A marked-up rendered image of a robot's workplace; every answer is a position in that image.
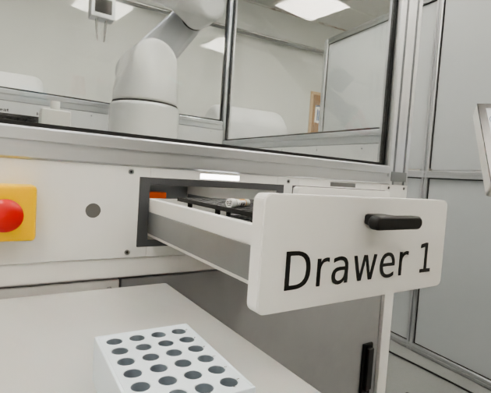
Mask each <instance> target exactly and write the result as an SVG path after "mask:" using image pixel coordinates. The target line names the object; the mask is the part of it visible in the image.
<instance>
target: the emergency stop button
mask: <svg viewBox="0 0 491 393"><path fill-rule="evenodd" d="M23 217H24V215H23V209H22V208H21V206H20V205H19V204H18V203H17V202H15V201H13V200H9V199H1V200H0V232H11V231H13V230H15V229H17V228H18V227H19V226H20V225H21V224H22V222H23Z"/></svg>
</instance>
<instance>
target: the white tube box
mask: <svg viewBox="0 0 491 393"><path fill-rule="evenodd" d="M92 380H93V383H94V386H95V388H96V390H97V393H256V387H255V386H253V384H252V383H251V382H250V381H248V380H247V379H246V378H245V377H244V376H243V375H242V374H241V373H240V372H238V371H237V370H236V369H235V368H234V367H233V366H232V365H231V364H230V363H229V362H228V361H227V360H226V359H225V358H224V357H223V356H222V355H221V354H219V353H218V352H217V351H216V350H215V349H214V348H213V347H212V346H211V345H209V344H208V343H207V342H206V341H205V340H204V339H203V338H202V337H201V336H199V335H198V334H197V333H196V332H195V331H194V330H193V329H192V328H191V327H190V326H189V325H188V324H176V325H172V326H166V327H156V328H150V329H145V330H139V331H129V332H124V333H118V334H113V335H103V336H97V337H94V361H93V378H92Z"/></svg>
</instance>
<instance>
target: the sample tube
mask: <svg viewBox="0 0 491 393"><path fill-rule="evenodd" d="M249 205H250V200H248V199H234V198H229V199H227V200H226V206H227V207H248V206H249Z"/></svg>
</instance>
